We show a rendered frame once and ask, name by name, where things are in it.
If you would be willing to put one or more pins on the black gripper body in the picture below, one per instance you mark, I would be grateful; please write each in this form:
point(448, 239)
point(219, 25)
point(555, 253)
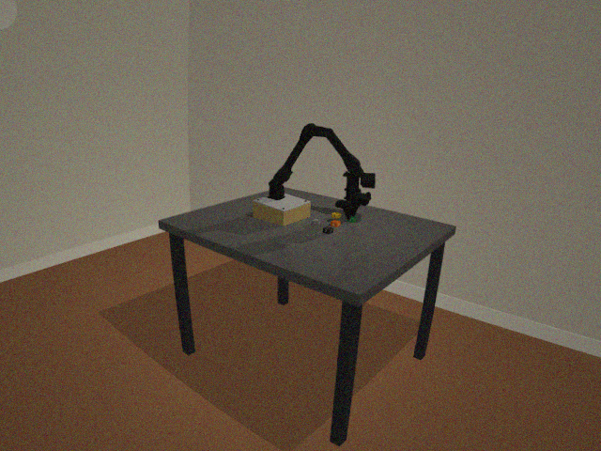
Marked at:
point(348, 203)

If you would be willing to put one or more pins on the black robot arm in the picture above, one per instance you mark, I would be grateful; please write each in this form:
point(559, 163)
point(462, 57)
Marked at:
point(352, 164)

